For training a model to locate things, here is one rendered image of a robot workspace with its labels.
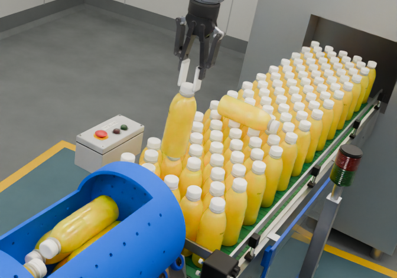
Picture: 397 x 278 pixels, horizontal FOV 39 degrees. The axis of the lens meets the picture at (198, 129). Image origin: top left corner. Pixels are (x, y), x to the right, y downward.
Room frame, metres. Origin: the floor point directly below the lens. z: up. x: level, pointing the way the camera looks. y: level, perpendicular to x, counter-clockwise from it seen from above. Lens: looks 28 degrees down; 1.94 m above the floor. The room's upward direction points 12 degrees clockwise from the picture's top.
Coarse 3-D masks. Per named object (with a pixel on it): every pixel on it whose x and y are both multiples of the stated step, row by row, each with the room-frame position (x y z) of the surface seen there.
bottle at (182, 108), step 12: (180, 96) 1.32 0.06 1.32; (192, 96) 1.32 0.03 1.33; (180, 108) 1.30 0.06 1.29; (192, 108) 1.31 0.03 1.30; (168, 120) 1.31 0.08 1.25; (180, 120) 1.30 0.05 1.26; (192, 120) 1.32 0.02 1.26; (168, 132) 1.31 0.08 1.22; (180, 132) 1.30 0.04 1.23; (168, 144) 1.30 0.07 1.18; (180, 144) 1.30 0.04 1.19; (180, 156) 1.31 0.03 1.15
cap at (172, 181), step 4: (168, 176) 1.27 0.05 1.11; (172, 176) 1.27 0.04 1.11; (176, 176) 1.27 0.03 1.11; (164, 180) 1.25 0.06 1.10; (168, 180) 1.25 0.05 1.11; (172, 180) 1.25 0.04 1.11; (176, 180) 1.26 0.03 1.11; (168, 184) 1.24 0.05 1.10; (172, 184) 1.24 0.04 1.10; (176, 184) 1.25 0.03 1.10
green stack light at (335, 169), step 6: (336, 168) 1.32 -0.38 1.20; (330, 174) 1.34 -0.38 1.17; (336, 174) 1.31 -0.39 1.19; (342, 174) 1.31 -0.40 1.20; (348, 174) 1.30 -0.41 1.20; (354, 174) 1.32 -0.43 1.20; (336, 180) 1.31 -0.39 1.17; (342, 180) 1.31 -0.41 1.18; (348, 180) 1.31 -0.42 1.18; (342, 186) 1.31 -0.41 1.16; (348, 186) 1.31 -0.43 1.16
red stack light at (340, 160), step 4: (340, 152) 1.33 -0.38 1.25; (336, 156) 1.34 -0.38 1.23; (340, 156) 1.32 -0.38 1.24; (344, 156) 1.31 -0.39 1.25; (336, 160) 1.33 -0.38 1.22; (340, 160) 1.32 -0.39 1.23; (344, 160) 1.31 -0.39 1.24; (348, 160) 1.31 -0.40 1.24; (352, 160) 1.30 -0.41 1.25; (356, 160) 1.31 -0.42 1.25; (360, 160) 1.32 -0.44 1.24; (336, 164) 1.32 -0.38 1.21; (340, 164) 1.31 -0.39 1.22; (344, 164) 1.31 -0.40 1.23; (348, 164) 1.31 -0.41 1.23; (352, 164) 1.30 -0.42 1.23; (356, 164) 1.31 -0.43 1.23; (344, 168) 1.31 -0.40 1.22; (348, 168) 1.30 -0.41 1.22; (352, 168) 1.31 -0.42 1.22; (356, 168) 1.31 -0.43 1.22
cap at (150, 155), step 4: (148, 152) 1.37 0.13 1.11; (152, 152) 1.37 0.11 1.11; (156, 152) 1.37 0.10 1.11; (144, 156) 1.36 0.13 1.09; (148, 156) 1.35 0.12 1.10; (152, 156) 1.35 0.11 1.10; (156, 156) 1.36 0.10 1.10; (148, 160) 1.35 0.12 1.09; (152, 160) 1.35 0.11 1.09; (156, 160) 1.36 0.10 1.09
